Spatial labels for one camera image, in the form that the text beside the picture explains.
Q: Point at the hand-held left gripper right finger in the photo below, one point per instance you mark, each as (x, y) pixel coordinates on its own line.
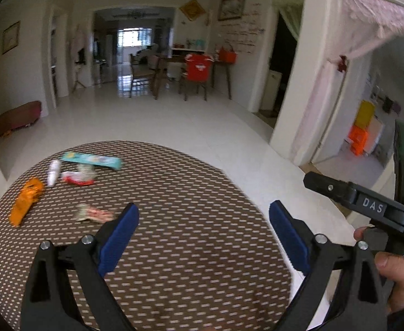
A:
(290, 238)

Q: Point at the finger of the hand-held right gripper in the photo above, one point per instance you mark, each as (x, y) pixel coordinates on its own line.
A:
(329, 187)

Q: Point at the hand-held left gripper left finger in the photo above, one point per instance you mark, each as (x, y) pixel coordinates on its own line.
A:
(119, 238)

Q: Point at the red striped candy wrapper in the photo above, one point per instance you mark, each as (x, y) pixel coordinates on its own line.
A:
(96, 213)

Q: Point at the red and white wrapper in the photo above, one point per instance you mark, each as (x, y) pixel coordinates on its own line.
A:
(79, 178)

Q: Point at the teal snack wrapper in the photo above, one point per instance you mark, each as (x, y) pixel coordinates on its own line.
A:
(91, 160)

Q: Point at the white tube wrapper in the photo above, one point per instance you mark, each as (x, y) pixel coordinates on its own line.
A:
(53, 173)

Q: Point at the orange snack wrapper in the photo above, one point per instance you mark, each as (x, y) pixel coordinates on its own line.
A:
(25, 201)

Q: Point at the person's right hand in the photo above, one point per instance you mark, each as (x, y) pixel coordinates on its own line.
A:
(402, 277)

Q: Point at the orange box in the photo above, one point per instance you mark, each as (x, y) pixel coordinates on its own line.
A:
(359, 139)

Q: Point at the round polka dot table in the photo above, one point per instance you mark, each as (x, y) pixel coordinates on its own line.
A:
(188, 231)

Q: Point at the yellow box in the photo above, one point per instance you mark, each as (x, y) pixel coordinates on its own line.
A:
(364, 114)

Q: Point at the red curtain tieback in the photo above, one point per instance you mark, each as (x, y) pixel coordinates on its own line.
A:
(342, 62)

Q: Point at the orange slippers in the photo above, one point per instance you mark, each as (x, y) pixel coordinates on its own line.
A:
(8, 133)

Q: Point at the maroon bench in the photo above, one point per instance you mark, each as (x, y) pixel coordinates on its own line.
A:
(17, 117)

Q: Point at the wooden dining chair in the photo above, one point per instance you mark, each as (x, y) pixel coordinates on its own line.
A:
(141, 74)

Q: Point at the red basket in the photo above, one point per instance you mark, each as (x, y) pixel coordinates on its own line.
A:
(227, 56)

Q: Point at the wooden chair with red bag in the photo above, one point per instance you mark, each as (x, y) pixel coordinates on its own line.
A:
(191, 88)

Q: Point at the green curtain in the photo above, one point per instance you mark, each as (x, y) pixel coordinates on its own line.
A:
(291, 19)

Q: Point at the pink lace curtain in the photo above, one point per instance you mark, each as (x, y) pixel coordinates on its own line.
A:
(371, 17)

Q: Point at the red shopping bag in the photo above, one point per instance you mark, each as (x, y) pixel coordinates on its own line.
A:
(197, 68)

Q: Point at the wooden dining table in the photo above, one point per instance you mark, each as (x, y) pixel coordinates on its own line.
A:
(174, 60)

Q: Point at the white sideboard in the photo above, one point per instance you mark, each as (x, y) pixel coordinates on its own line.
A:
(189, 50)

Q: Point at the large framed painting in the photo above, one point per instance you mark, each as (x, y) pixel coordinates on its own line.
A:
(232, 7)

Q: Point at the small framed picture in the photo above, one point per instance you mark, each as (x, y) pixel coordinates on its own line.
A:
(11, 37)

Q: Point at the group of wall certificates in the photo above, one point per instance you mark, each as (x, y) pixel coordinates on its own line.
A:
(245, 29)

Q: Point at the gold diamond wall decoration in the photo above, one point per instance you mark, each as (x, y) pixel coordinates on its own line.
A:
(191, 9)

